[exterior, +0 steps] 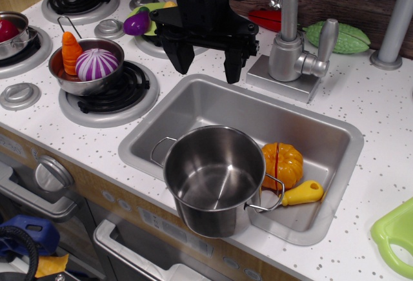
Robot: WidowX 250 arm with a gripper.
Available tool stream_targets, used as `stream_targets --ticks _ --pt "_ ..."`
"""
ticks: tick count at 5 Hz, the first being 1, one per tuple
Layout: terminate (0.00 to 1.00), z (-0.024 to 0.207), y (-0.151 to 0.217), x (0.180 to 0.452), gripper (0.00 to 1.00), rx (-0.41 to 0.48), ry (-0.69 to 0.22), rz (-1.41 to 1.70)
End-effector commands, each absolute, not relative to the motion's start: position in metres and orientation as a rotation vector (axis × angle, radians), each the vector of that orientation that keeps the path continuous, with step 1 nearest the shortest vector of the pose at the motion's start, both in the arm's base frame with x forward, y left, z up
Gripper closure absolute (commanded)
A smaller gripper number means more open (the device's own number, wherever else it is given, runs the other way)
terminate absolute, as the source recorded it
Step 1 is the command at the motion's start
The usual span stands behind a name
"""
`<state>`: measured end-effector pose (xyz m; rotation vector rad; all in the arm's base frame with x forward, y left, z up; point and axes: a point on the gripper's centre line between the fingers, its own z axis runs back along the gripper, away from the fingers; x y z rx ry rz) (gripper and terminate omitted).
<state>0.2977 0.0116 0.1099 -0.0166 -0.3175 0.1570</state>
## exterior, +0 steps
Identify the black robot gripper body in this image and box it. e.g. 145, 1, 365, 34
150, 0, 258, 57

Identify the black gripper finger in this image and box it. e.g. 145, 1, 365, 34
224, 48, 248, 84
160, 33, 195, 74

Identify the large steel pot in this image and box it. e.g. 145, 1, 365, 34
159, 125, 283, 238

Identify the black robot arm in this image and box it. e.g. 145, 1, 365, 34
150, 0, 259, 84

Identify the silver toy sink basin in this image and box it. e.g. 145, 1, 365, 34
119, 74, 364, 245

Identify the steel pot at left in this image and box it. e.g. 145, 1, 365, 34
1, 11, 38, 61

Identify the yellow toy corn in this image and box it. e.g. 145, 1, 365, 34
163, 1, 177, 8

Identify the purple toy eggplant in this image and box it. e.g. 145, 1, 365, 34
123, 11, 152, 36

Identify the silver toy faucet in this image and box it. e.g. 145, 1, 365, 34
246, 0, 339, 103

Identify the green toy plate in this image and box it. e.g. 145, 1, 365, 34
127, 2, 166, 36

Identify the red toy pepper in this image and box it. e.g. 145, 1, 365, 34
248, 10, 282, 32

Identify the front right stove burner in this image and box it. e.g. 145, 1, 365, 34
59, 61, 159, 128

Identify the silver stove knob back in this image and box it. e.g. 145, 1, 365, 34
129, 0, 159, 10

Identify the silver stove knob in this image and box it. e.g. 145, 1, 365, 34
129, 0, 159, 10
94, 19, 125, 39
1, 83, 41, 110

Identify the silver stove knob middle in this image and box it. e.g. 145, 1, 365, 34
94, 19, 125, 39

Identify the purple white toy onion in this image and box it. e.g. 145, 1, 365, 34
76, 48, 119, 81

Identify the orange toy carrot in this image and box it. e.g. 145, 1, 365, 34
61, 32, 83, 76

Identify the small steel saucepan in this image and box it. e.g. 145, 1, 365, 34
48, 31, 125, 96

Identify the orange toy pumpkin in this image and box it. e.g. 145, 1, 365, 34
261, 142, 303, 190

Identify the green toy bitter gourd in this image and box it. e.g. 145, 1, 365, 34
303, 21, 370, 54

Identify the front left stove burner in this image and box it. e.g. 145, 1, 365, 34
1, 26, 52, 79

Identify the grey vertical pole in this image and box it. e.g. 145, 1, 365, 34
370, 0, 412, 70

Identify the silver stove knob front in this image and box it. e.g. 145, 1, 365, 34
1, 83, 41, 110

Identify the red toy fruit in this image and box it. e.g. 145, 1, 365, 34
0, 19, 19, 43

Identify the silver oven dial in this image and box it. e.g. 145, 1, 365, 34
34, 155, 74, 193

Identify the blue plastic object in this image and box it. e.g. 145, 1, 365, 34
1, 214, 60, 256

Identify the light green cutting board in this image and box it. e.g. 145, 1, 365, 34
370, 198, 412, 280

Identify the yellow cloth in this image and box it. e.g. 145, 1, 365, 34
35, 254, 69, 278

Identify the yellow handled toy knife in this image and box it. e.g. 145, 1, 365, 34
263, 180, 324, 207

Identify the grey oven door handle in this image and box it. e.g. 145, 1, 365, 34
1, 162, 80, 223

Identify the grey dishwasher door handle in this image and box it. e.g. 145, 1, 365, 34
94, 219, 208, 280

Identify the black cable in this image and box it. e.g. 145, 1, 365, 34
0, 225, 39, 281

